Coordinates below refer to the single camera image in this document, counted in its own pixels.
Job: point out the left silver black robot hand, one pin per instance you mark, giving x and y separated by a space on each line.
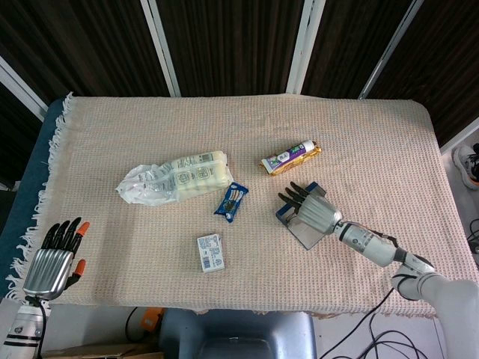
46 267

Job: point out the purple white toothpaste tube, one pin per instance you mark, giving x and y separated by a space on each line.
286 155

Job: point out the orange plastic object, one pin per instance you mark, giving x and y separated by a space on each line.
151 319

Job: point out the blue cookie packet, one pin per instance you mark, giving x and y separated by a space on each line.
231 202

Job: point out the clear bag of bread rolls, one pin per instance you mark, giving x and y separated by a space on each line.
194 175

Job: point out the beige waffle-weave tablecloth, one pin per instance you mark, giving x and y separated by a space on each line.
149 261

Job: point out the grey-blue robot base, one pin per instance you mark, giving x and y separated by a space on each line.
239 333

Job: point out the white grey sneaker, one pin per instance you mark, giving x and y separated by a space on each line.
466 164

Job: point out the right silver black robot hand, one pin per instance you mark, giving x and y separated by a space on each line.
318 215

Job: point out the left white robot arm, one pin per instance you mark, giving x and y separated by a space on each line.
22 325

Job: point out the white metal frame post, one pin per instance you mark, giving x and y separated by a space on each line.
161 45
305 45
460 136
391 48
22 88

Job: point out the white milk carton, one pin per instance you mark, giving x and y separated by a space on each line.
211 252

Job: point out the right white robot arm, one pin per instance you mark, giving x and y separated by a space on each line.
374 245

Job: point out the dark blue box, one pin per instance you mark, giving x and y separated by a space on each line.
305 238

